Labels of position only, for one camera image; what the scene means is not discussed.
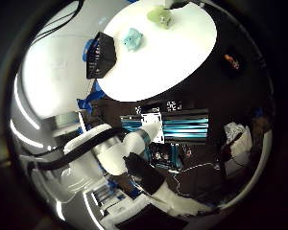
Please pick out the teal plush animal toy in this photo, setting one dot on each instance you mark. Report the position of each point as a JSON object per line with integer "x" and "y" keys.
{"x": 132, "y": 39}

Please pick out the green plush toy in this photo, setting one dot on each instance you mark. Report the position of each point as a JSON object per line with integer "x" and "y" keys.
{"x": 161, "y": 17}

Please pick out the black mesh basket container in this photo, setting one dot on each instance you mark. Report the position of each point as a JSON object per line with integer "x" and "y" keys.
{"x": 100, "y": 56}

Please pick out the blue chair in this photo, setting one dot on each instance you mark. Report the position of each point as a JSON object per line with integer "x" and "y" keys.
{"x": 87, "y": 48}
{"x": 92, "y": 100}

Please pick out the aluminium profile frame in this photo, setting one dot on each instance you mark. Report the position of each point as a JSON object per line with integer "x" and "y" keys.
{"x": 188, "y": 126}

